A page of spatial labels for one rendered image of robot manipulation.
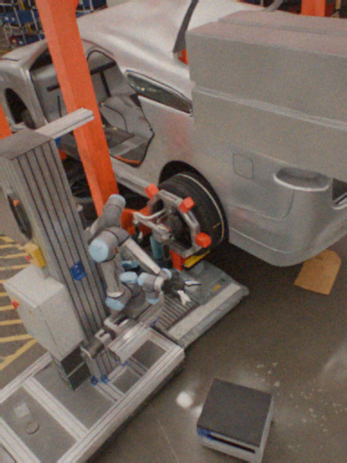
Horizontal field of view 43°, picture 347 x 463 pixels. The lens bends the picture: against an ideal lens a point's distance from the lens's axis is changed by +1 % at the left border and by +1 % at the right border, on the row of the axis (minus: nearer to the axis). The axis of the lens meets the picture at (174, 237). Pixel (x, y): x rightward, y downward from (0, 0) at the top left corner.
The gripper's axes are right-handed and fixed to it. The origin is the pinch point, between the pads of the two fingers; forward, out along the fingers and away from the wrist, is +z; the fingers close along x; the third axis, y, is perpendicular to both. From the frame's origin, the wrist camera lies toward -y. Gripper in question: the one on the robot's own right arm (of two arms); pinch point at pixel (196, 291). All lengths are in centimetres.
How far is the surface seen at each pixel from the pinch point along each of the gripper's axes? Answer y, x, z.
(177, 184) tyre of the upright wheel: -8, -101, -64
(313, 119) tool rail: -137, 128, 77
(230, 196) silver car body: -8, -95, -19
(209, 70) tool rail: -140, 124, 66
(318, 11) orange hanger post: -99, -328, -24
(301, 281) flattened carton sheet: 101, -163, 22
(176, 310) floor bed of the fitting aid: 109, -90, -67
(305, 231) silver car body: 2, -86, 36
